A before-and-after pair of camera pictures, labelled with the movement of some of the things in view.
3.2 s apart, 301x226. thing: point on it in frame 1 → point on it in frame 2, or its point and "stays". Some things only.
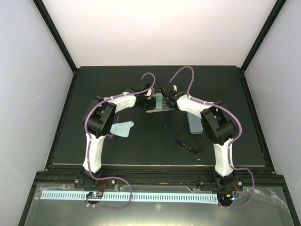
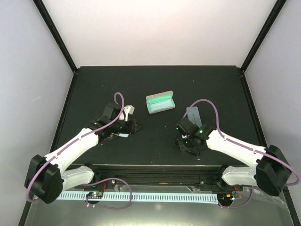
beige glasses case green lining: (161, 104) stays
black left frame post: (43, 11) stays
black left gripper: (151, 106) → (129, 130)
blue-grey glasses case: (195, 124) stays
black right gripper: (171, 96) → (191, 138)
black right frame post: (266, 27) stays
